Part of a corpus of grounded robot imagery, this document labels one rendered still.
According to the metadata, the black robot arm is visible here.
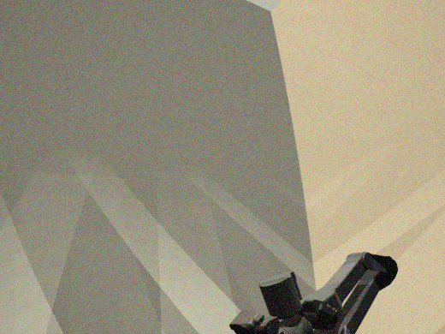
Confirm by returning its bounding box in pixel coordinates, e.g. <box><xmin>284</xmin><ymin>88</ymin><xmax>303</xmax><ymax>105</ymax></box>
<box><xmin>229</xmin><ymin>252</ymin><xmax>398</xmax><ymax>334</ymax></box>

